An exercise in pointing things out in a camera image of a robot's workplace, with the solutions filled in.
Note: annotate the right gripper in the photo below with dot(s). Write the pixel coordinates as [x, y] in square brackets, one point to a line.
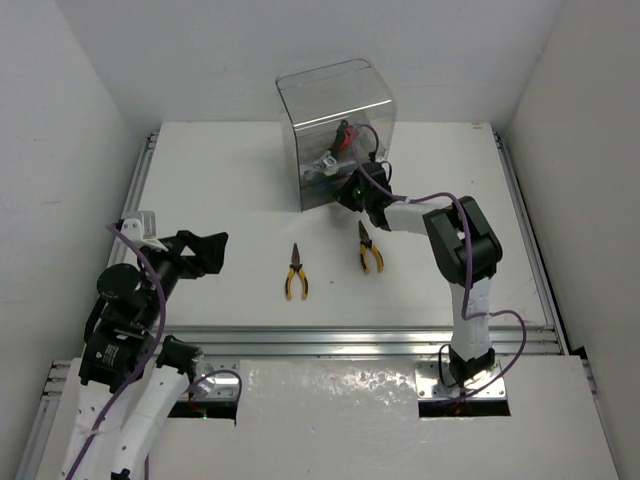
[345, 193]

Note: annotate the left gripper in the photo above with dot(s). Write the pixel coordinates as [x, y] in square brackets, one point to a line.
[185, 255]

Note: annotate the smoky tray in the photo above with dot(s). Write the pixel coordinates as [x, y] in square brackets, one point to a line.
[312, 143]
[311, 200]
[305, 183]

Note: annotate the black handle adjustable wrench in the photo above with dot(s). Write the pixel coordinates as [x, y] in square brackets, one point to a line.
[312, 169]

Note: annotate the smoky bottom tray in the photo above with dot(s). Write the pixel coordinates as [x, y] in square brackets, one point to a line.
[311, 200]

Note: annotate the red handle adjustable wrench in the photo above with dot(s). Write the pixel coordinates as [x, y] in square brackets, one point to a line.
[342, 140]

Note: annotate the clear acrylic box cover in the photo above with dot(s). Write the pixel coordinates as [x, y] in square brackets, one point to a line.
[328, 114]

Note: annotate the red clear screwdriver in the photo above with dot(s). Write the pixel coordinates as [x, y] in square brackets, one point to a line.
[327, 186]

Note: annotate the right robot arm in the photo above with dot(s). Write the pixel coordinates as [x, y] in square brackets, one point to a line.
[465, 248]

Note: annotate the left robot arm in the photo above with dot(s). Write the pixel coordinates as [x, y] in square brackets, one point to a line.
[131, 374]

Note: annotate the smoky top tray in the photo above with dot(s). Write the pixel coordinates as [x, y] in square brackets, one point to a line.
[312, 143]

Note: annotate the yellow long-nose pliers left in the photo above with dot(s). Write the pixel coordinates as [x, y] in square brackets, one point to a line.
[296, 270]

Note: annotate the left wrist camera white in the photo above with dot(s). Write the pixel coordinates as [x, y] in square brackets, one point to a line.
[140, 228]

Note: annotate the aluminium frame rail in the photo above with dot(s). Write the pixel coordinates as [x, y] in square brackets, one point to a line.
[342, 342]

